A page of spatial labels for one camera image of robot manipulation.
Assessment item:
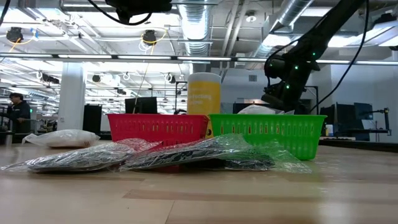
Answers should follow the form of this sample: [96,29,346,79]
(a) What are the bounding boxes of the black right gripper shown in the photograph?
[260,82,312,115]

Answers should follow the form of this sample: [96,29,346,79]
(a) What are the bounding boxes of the red plastic basket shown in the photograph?
[107,113,210,147]

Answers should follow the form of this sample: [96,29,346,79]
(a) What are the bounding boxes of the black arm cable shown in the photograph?
[0,0,153,27]
[309,0,371,112]

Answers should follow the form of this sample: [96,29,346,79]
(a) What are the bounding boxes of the clear bag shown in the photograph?
[238,105,285,115]

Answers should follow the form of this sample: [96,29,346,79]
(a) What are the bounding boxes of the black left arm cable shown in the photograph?
[0,0,153,27]

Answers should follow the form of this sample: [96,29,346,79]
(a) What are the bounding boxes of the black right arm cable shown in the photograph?
[309,0,371,112]

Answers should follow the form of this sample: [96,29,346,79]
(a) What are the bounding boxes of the black cabinet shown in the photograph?
[82,104,103,134]

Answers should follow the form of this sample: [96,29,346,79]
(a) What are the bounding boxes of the white pillar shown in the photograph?
[57,62,87,132]

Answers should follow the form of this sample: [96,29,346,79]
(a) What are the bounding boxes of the black monitor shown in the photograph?
[124,96,159,114]

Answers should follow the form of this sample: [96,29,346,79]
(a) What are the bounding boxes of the green plastic basket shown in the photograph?
[208,113,328,161]

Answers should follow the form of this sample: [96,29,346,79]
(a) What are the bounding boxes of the person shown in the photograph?
[0,92,32,134]

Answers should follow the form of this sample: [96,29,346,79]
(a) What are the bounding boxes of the bagged black round pad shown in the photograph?
[0,138,162,174]
[183,139,312,174]
[119,133,252,172]

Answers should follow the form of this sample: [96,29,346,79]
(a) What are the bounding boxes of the white plastic bag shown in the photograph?
[21,129,101,149]

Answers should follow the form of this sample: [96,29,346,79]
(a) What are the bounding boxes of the yellow disinfecting wipes canister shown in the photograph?
[186,72,222,140]

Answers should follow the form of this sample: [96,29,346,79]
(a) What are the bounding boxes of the dark desk monitors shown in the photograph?
[320,102,374,141]

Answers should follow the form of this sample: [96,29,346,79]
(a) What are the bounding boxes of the silver ventilation duct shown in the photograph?
[177,0,215,57]

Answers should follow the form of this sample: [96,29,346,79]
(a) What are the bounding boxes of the black metal table frame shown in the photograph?
[318,136,398,154]

